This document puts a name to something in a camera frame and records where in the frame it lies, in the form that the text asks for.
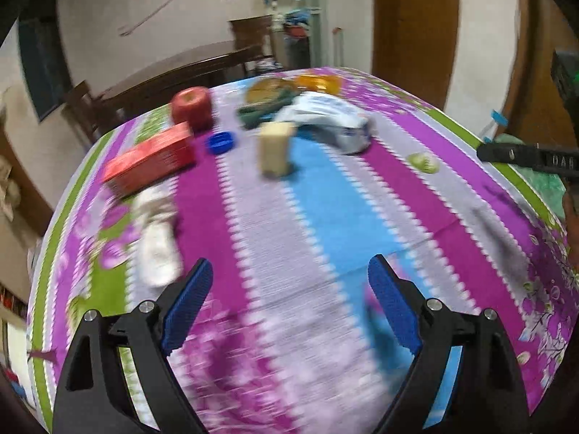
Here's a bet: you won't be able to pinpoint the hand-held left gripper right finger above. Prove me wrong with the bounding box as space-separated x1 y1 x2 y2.
367 254 530 434

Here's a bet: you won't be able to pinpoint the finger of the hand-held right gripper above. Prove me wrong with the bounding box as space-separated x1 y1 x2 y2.
477 142 579 177

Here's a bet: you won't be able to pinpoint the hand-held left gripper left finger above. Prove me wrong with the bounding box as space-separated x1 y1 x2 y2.
53 258 214 434

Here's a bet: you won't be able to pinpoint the green plastic bag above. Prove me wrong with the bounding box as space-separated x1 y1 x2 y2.
482 131 570 218

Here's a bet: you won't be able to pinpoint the person's right hand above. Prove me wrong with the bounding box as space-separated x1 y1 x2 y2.
563 190 579 231

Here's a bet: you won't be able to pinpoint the crumpled white tissue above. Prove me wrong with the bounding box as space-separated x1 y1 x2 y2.
133 185 184 288

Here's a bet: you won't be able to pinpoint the striped floral tablecloth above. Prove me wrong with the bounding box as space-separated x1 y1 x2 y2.
27 67 579 434

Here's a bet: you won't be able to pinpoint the red carton box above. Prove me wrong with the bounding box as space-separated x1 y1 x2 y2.
102 122 197 197

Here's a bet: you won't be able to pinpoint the brown wooden door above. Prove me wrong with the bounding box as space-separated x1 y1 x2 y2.
372 0 460 109

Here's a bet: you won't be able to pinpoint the blue bottle cap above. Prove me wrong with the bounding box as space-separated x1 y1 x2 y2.
204 131 237 154

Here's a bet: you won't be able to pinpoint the beige block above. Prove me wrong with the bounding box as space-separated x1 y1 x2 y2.
258 121 297 178

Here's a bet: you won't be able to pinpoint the white printed pouch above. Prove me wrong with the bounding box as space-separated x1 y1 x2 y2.
274 92 372 153

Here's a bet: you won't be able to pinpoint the red apple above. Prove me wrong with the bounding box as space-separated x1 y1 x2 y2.
171 86 214 131

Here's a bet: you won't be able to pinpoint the green cloth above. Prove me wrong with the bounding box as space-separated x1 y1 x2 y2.
237 90 299 129

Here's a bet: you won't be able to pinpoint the orange plastic packet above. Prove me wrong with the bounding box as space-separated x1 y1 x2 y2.
294 72 342 97

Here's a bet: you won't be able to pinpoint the hanging white bags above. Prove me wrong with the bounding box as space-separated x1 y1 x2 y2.
0 154 21 222

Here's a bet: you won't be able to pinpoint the dark wooden chair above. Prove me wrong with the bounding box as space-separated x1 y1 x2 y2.
228 15 276 77
63 80 109 145

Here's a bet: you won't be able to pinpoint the bread bun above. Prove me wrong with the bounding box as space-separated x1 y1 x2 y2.
245 77 290 105

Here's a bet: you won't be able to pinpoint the dark wooden dining table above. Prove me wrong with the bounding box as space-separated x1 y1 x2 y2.
97 41 272 114

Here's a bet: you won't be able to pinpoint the dark window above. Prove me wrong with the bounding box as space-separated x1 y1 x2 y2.
18 0 73 123

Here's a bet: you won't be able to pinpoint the wall cable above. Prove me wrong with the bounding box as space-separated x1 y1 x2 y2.
118 0 227 37

